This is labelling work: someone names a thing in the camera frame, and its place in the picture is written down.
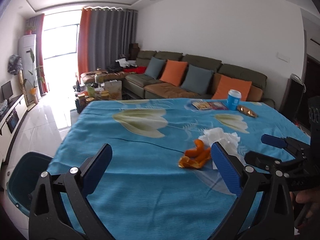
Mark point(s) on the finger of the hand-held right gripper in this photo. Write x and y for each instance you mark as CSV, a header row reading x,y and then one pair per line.
x,y
272,140
260,158

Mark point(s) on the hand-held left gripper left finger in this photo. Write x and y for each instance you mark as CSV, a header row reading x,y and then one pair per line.
x,y
100,165

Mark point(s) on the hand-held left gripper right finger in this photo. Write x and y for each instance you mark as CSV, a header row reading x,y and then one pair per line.
x,y
225,165

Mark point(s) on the orange peel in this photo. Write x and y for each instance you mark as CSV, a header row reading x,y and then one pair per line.
x,y
197,155

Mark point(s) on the white tissue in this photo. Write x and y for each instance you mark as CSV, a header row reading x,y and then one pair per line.
x,y
220,135

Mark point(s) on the teal trash bin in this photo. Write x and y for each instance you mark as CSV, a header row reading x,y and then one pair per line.
x,y
20,180

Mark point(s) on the person's right hand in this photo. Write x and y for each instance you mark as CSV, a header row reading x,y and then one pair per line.
x,y
307,197

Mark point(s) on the small gold snack packet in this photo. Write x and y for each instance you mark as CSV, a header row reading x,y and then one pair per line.
x,y
247,111

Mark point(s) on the blue floral blanket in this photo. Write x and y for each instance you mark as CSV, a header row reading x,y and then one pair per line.
x,y
150,180

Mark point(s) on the blue cup with white lid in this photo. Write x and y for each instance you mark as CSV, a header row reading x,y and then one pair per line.
x,y
233,101

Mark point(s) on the red snack packet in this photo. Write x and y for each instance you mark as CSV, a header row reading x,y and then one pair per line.
x,y
218,106

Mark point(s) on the cracker packet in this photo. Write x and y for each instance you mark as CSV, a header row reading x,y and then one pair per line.
x,y
200,105

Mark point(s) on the orange cushion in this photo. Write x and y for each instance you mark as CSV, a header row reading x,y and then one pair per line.
x,y
173,72
231,87

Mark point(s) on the cluttered coffee table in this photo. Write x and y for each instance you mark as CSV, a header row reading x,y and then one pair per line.
x,y
95,92

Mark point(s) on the printed snack bag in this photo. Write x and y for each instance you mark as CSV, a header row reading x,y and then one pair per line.
x,y
113,90

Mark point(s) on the blue-grey cushion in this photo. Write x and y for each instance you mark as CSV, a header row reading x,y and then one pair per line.
x,y
155,67
197,78

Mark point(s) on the green and brown sofa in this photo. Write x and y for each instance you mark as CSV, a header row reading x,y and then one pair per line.
x,y
170,90

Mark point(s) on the white tv cabinet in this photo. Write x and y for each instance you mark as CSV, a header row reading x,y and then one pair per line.
x,y
15,112

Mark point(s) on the red cloth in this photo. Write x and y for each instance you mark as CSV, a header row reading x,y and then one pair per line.
x,y
136,70

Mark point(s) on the white cloth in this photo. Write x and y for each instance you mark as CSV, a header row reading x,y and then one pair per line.
x,y
122,62

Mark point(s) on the tall green plant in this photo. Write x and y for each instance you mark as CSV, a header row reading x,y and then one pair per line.
x,y
37,77

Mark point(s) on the small black monitor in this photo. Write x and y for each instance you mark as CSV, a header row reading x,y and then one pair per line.
x,y
7,91

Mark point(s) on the brown bag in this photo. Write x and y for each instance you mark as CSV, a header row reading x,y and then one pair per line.
x,y
134,51

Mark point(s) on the grey and orange curtain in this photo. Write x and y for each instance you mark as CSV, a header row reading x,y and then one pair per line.
x,y
40,55
107,42

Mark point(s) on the white standing air conditioner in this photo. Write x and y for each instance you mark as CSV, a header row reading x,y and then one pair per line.
x,y
26,60

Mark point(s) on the camouflage bag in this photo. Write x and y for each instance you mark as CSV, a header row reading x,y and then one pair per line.
x,y
14,63

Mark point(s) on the small potted plant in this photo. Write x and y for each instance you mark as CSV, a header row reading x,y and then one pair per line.
x,y
30,28

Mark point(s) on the dark upright frame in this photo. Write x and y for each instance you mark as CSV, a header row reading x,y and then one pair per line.
x,y
293,100

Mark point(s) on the white wall switch plate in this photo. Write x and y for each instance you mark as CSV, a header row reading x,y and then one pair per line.
x,y
283,56

